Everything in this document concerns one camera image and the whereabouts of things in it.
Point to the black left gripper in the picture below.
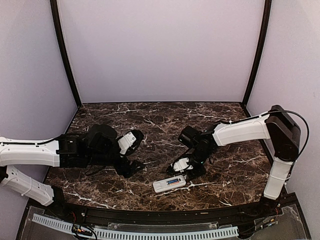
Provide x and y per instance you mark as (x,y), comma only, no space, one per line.
(121,168)

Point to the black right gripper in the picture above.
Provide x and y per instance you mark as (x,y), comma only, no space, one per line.
(192,174)

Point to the blue AAA battery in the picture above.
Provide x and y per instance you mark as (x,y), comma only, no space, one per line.
(174,179)

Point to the white remote control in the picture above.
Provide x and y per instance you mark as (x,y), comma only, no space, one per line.
(162,185)

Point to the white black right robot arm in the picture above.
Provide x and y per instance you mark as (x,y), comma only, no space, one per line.
(287,130)

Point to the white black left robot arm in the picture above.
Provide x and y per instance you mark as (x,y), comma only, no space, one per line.
(100,146)

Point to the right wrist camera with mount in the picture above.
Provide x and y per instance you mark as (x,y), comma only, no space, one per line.
(180,165)

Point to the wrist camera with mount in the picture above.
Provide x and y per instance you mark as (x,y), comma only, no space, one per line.
(180,165)
(130,142)

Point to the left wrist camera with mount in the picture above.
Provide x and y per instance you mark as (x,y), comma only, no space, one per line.
(130,142)

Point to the black front table rail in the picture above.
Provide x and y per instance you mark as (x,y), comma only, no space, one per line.
(239,214)

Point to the white slotted cable duct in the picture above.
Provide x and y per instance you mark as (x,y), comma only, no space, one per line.
(119,231)

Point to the black left corner frame post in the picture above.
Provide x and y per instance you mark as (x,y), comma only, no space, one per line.
(63,52)

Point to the black corner frame post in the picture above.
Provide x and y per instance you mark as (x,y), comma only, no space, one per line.
(258,53)
(63,52)

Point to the black right corner frame post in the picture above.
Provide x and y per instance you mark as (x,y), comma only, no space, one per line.
(258,53)

